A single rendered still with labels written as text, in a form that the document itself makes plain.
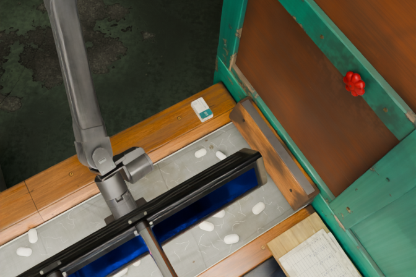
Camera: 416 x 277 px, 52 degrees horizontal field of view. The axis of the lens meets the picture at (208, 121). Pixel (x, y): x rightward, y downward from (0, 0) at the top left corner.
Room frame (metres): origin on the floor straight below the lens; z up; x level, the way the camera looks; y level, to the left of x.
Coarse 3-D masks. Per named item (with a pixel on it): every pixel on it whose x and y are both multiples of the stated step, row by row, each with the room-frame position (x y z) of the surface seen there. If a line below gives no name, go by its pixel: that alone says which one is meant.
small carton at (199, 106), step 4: (196, 100) 0.57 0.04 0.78; (200, 100) 0.57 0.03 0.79; (192, 104) 0.55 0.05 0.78; (196, 104) 0.55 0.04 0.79; (200, 104) 0.56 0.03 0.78; (204, 104) 0.56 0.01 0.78; (196, 108) 0.54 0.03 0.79; (200, 108) 0.54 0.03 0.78; (204, 108) 0.55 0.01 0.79; (208, 108) 0.55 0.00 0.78; (196, 112) 0.54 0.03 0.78; (200, 112) 0.53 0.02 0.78; (204, 112) 0.53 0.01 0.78; (208, 112) 0.54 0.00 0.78; (200, 116) 0.52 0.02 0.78; (204, 116) 0.52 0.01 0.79; (208, 116) 0.52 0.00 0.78; (212, 116) 0.53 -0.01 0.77; (204, 120) 0.52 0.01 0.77
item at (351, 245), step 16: (224, 64) 0.66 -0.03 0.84; (224, 80) 0.65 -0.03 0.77; (240, 96) 0.59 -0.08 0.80; (320, 208) 0.31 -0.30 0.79; (336, 224) 0.27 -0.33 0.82; (336, 240) 0.24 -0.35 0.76; (352, 240) 0.23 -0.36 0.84; (352, 256) 0.20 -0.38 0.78; (368, 256) 0.20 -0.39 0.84; (368, 272) 0.17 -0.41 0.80
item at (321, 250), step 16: (320, 240) 0.23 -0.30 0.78; (288, 256) 0.19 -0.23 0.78; (304, 256) 0.19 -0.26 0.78; (320, 256) 0.20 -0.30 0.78; (336, 256) 0.20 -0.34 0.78; (288, 272) 0.15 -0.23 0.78; (304, 272) 0.15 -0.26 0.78; (320, 272) 0.16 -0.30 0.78; (336, 272) 0.16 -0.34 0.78; (352, 272) 0.17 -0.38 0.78
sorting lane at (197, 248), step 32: (224, 128) 0.52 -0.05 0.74; (160, 160) 0.40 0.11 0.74; (192, 160) 0.41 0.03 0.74; (160, 192) 0.31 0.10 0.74; (256, 192) 0.34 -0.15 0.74; (64, 224) 0.20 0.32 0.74; (96, 224) 0.21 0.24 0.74; (224, 224) 0.25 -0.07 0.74; (256, 224) 0.26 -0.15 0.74; (0, 256) 0.11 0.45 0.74; (32, 256) 0.12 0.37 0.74; (192, 256) 0.17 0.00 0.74; (224, 256) 0.17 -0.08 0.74
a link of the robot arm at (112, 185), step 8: (120, 168) 0.30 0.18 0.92; (96, 176) 0.28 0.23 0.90; (104, 176) 0.28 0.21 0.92; (112, 176) 0.28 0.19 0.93; (120, 176) 0.29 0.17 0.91; (128, 176) 0.29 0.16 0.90; (96, 184) 0.26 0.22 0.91; (104, 184) 0.26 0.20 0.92; (112, 184) 0.26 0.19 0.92; (120, 184) 0.27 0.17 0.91; (104, 192) 0.25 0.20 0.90; (112, 192) 0.25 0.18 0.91; (120, 192) 0.25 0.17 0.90
